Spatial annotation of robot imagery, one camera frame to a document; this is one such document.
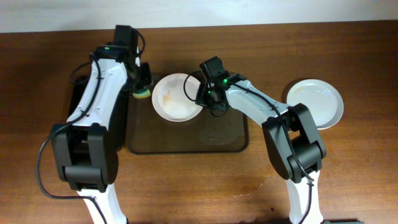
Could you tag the brown translucent serving tray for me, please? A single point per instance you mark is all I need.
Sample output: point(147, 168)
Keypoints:
point(147, 133)

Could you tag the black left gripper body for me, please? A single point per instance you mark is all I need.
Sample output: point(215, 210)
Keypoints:
point(144, 78)

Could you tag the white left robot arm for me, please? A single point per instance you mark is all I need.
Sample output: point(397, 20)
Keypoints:
point(86, 147)

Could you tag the black base block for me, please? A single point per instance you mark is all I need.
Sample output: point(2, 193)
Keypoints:
point(342, 222)

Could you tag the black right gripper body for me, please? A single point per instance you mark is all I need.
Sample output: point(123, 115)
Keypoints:
point(203, 98)

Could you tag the light grey plate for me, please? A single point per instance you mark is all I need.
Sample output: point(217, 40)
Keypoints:
point(321, 98)

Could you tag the green and yellow sponge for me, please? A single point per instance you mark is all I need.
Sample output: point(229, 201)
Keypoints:
point(141, 93)

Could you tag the cream white plate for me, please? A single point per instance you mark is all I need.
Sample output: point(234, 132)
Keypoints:
point(169, 97)

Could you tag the black rectangular sponge tray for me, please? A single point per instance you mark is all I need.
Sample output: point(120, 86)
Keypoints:
point(117, 121)

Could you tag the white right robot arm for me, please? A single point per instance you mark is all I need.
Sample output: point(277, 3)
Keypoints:
point(293, 142)

